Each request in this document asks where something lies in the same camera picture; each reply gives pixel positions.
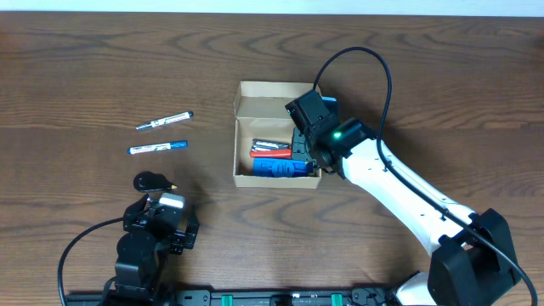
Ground red handled pliers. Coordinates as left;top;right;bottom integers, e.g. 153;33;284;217
249;139;292;159

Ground yellow highlighter pen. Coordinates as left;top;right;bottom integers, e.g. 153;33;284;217
321;96;338;114

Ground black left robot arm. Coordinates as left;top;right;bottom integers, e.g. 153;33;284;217
102;193;200;305

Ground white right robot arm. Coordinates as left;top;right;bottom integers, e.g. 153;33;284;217
295;116;523;305

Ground black correction tape dispenser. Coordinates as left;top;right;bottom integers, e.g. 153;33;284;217
133;171;178;193

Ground blue plastic tool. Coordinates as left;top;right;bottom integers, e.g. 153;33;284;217
252;158;314;178

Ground open cardboard box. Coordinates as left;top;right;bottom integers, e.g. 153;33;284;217
233;81;321;189

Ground blue capped white marker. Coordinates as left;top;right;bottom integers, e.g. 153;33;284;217
127;140;188;155

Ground black capped white marker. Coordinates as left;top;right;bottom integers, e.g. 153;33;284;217
135;110;194;131

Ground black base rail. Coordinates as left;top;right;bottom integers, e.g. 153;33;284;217
65;287;400;306

